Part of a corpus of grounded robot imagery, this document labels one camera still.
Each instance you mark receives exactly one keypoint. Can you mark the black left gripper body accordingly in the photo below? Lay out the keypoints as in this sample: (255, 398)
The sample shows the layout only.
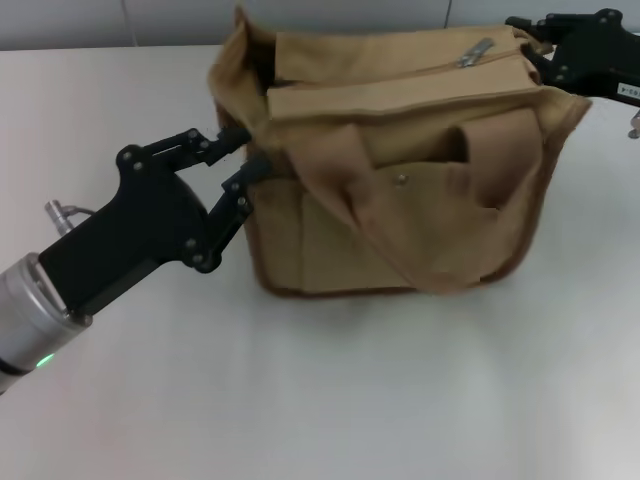
(145, 225)

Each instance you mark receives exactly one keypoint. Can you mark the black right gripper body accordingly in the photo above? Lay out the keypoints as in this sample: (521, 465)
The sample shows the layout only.
(600, 55)

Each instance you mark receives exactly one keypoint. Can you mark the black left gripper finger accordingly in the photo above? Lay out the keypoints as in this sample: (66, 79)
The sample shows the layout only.
(195, 147)
(232, 210)

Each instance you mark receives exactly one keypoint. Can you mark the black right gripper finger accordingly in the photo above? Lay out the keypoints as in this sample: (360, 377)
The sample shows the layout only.
(550, 27)
(544, 67)

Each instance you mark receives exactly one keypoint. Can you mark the khaki canvas food bag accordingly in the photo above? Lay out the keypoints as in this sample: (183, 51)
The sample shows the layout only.
(400, 225)

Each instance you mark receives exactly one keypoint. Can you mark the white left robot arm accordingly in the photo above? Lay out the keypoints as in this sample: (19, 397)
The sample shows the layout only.
(30, 320)

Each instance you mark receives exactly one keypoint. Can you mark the metal zipper pull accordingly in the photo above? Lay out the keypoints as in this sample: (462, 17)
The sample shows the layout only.
(475, 54)

